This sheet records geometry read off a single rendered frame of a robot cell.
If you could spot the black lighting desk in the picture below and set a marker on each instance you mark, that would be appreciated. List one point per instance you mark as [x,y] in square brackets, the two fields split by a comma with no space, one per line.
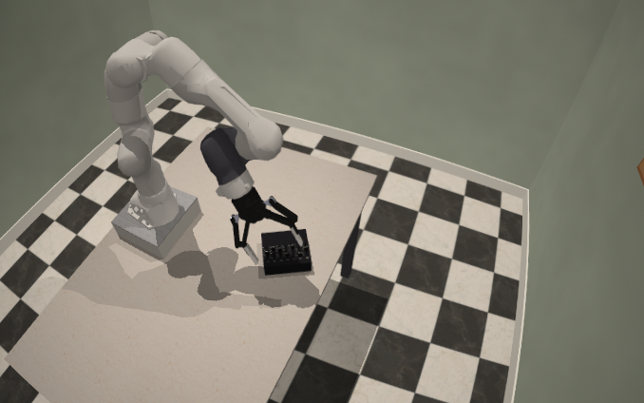
[286,260]

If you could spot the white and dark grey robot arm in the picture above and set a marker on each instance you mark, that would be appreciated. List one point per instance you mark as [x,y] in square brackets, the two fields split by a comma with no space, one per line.
[224,150]

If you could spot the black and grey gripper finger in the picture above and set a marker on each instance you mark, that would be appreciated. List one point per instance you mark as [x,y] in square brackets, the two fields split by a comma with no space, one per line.
[289,221]
[234,220]

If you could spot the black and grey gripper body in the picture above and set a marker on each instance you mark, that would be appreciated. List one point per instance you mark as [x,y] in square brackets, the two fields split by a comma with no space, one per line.
[252,201]

